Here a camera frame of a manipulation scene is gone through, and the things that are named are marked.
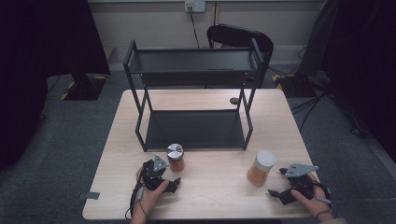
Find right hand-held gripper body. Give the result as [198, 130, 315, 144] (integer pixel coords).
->
[284, 162, 319, 201]

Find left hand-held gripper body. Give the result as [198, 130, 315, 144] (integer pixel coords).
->
[141, 154, 171, 191]

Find silver-lid glass jar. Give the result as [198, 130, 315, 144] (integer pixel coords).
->
[166, 143, 185, 174]

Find white-lid glass jar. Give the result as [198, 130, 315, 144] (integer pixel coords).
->
[246, 149, 277, 188]

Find black metal shelf rack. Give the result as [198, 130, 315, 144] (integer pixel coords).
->
[122, 37, 271, 153]

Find person's left hand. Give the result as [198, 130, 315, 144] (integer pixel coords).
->
[130, 167, 171, 224]

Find person's right hand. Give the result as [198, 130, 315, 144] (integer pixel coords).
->
[290, 172, 336, 223]

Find grey tape strip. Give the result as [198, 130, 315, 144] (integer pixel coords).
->
[78, 191, 101, 201]

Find dark curtain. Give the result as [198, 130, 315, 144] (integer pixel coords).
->
[0, 0, 111, 172]
[321, 0, 396, 163]

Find dark monitor on stand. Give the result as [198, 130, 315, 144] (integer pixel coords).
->
[296, 0, 344, 79]

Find black chair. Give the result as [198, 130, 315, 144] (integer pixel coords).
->
[205, 23, 276, 54]

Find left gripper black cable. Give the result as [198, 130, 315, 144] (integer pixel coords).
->
[124, 176, 151, 221]

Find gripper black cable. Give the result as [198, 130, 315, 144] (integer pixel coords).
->
[311, 179, 334, 216]
[124, 176, 151, 221]

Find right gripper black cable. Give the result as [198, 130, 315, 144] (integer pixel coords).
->
[311, 179, 334, 216]

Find black floor cables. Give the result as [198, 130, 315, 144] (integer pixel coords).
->
[290, 89, 332, 133]

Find black wall socket cable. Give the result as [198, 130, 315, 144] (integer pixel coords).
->
[188, 7, 201, 49]

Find white wall socket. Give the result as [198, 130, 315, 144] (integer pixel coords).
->
[184, 0, 206, 14]

